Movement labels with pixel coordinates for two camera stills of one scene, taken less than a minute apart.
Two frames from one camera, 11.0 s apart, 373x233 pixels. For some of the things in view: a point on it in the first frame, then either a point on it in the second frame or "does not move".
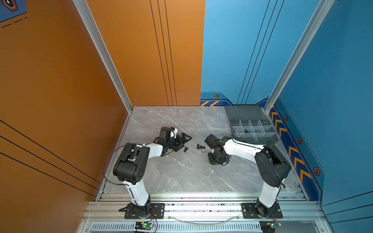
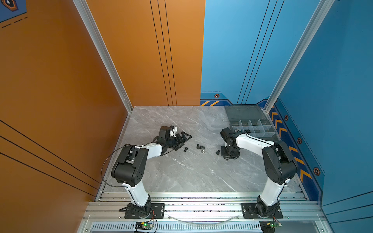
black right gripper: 211,161 → 234,155
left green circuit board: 144,225 does not move
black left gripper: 180,143 does not move
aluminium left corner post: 89,20 does not move
